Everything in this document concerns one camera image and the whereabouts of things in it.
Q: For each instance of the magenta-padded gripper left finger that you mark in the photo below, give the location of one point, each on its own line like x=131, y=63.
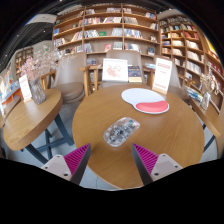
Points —
x=75, y=160

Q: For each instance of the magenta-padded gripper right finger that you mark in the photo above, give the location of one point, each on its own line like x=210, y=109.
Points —
x=148, y=161

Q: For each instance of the transparent computer mouse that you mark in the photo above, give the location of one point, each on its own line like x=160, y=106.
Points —
x=120, y=131

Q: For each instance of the white mouse pad red rest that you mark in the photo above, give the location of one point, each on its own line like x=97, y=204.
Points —
x=140, y=96

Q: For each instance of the colourful magazine stack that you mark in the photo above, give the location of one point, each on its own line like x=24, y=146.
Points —
x=194, y=94

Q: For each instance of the glass vase dried flowers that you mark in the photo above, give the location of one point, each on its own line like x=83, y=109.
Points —
x=206, y=100

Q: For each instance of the white sign wooden base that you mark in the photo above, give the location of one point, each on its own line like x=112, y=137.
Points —
x=162, y=75

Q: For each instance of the small white table sign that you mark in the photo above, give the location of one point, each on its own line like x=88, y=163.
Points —
x=25, y=87

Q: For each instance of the dark book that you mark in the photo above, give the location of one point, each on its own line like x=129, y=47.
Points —
x=134, y=73

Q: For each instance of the blue book stack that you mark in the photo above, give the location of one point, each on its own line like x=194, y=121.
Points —
x=150, y=66

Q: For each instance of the colourful book display rack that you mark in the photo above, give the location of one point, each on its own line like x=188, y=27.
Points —
x=8, y=90

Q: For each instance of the white framed floral picture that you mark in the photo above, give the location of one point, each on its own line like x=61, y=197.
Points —
x=115, y=70

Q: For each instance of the distant wooden shelf unit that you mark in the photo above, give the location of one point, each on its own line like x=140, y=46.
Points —
x=23, y=58

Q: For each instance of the curved wooden bookshelf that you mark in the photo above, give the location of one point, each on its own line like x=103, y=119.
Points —
x=186, y=43

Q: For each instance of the wide wooden bookshelf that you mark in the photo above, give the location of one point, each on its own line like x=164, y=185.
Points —
x=100, y=33

